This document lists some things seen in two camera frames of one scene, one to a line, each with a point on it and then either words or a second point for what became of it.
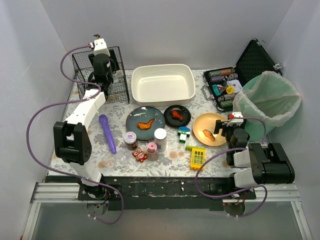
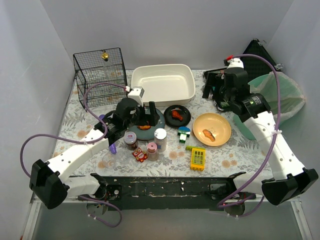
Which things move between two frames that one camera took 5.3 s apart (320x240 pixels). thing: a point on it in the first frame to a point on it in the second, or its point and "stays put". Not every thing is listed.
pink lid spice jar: x=153 y=154 stays put
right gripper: x=222 y=126 to x=213 y=78
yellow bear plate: x=201 y=123 stays put
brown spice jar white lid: x=130 y=140 stays put
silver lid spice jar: x=160 y=136 stays put
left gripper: x=113 y=60 to x=147 y=119
